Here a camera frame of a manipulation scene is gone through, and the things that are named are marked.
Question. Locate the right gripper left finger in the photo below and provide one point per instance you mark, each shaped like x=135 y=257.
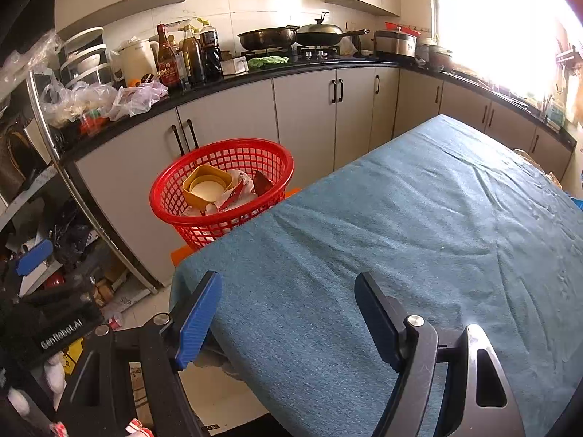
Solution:
x=126 y=382

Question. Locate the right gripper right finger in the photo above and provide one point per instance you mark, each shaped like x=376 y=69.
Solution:
x=476 y=397

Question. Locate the yellow square paper cup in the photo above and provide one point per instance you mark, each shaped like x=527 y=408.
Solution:
x=204 y=185

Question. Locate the small red wrapper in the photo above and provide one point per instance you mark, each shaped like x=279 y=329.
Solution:
x=262 y=184

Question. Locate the red torn snack carton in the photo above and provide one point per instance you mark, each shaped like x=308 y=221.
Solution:
x=240 y=191

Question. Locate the white gloved left hand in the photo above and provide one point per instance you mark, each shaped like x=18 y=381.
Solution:
x=30 y=398

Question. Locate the blue table cloth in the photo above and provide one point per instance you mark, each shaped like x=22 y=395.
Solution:
x=457 y=227

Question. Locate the red plastic mesh basket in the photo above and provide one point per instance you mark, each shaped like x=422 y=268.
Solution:
x=200 y=228

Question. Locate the white plastic bag on counter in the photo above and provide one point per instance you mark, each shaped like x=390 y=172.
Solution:
x=132 y=101

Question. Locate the white dish rack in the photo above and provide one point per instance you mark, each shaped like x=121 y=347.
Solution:
x=84 y=58

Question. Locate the white electric kettle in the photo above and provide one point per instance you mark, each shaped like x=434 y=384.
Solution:
x=135 y=58

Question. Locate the red label sauce bottle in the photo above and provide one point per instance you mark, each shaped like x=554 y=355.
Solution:
x=167 y=63

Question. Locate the dark small pot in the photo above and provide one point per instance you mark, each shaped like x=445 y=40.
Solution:
x=440 y=59

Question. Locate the dark soy sauce bottle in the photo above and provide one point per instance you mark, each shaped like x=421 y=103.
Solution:
x=210 y=47

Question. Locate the brown oil bottle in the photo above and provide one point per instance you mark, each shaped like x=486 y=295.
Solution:
x=192 y=56

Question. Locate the silver rice cooker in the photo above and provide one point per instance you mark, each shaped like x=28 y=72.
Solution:
x=394 y=43

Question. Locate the white tissue box on counter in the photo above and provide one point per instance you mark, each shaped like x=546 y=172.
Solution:
x=234 y=66

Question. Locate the green cloth on counter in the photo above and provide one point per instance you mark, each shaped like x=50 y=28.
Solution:
x=264 y=62

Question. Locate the dark frying pan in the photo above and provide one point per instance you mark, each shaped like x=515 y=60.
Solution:
x=266 y=39

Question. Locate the black wok with handle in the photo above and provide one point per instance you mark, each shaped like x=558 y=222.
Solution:
x=320 y=34

